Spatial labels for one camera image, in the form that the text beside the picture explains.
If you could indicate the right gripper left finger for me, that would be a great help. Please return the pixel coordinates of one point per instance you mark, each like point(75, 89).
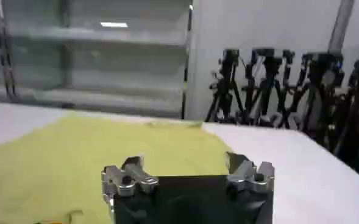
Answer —
point(127, 179)

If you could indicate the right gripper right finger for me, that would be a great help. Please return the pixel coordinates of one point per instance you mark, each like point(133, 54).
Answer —
point(252, 178)

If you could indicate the yellow-green cloth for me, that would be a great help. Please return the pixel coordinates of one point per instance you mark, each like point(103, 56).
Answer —
point(90, 158)

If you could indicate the black tripod stands cluster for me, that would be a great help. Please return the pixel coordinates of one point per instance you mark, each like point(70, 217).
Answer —
point(319, 85)

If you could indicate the white metal shelf rack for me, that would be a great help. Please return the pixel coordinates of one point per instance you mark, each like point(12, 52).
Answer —
point(106, 61)

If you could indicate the grey slanted pole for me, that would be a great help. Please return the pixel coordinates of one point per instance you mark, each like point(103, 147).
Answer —
point(340, 27)

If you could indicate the black vertical post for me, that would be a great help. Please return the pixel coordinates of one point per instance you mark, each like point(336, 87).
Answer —
point(185, 76)

